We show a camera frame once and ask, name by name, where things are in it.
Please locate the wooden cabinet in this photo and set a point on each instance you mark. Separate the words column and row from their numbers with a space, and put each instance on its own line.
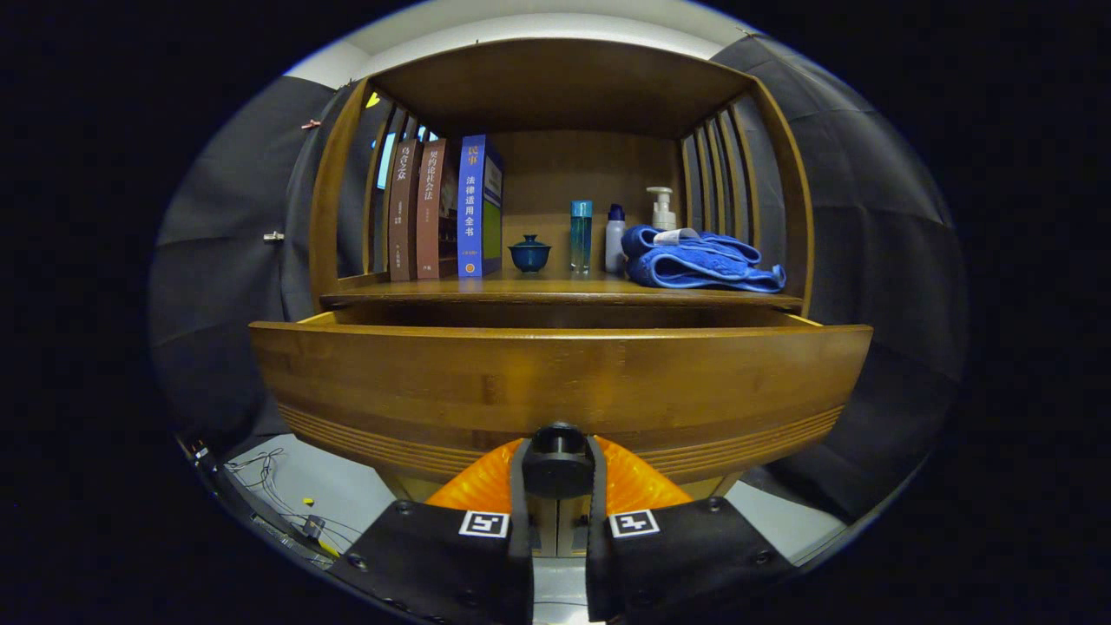
column 564, row 87

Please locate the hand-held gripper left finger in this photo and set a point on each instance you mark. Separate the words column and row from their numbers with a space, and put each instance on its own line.
column 434, row 564

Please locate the white bottle blue cap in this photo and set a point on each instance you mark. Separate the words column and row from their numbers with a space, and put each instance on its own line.
column 614, row 243

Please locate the wooden countertop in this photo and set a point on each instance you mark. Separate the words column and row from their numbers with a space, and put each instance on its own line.
column 555, row 287

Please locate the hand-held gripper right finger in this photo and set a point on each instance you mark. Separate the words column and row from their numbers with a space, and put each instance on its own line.
column 686, row 564

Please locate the blue lidded tea cup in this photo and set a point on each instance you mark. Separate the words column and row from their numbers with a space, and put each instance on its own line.
column 529, row 254

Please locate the blue book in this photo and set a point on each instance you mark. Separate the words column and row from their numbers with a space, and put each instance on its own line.
column 471, row 208

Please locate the blue folded towel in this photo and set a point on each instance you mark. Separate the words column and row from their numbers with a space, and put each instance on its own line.
column 694, row 265

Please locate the wooden cabinet door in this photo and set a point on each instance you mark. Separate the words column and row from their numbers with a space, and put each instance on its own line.
column 576, row 525
column 545, row 525

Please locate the teal glass bottle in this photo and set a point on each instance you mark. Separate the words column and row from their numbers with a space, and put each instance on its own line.
column 581, row 239

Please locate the reddish brown book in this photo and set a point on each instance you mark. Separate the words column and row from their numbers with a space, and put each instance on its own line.
column 431, row 208

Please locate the dark brown book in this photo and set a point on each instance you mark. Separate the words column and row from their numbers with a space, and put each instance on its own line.
column 403, row 208

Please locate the white pump bottle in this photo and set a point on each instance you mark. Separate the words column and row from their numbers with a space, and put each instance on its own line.
column 662, row 213

